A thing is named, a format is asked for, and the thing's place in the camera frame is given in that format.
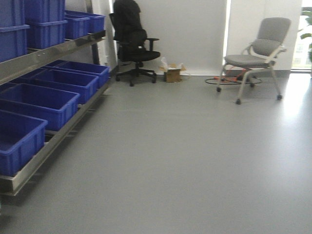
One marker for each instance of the open cardboard box on floor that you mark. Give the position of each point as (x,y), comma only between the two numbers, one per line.
(171,71)

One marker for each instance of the green potted plant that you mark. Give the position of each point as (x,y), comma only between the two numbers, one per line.
(307,30)

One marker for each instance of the blue bin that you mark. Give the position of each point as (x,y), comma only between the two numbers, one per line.
(12,29)
(83,84)
(21,137)
(47,23)
(101,71)
(54,105)
(96,21)
(76,27)

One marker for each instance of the blue bin lower nearest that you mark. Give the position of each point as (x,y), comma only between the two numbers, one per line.
(21,137)

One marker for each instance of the black office chair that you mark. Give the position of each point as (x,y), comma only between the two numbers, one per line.
(134,45)

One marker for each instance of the blue bin upper nearest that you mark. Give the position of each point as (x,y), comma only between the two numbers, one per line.
(12,29)

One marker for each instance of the grey rolling chair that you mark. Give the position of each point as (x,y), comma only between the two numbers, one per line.
(261,54)

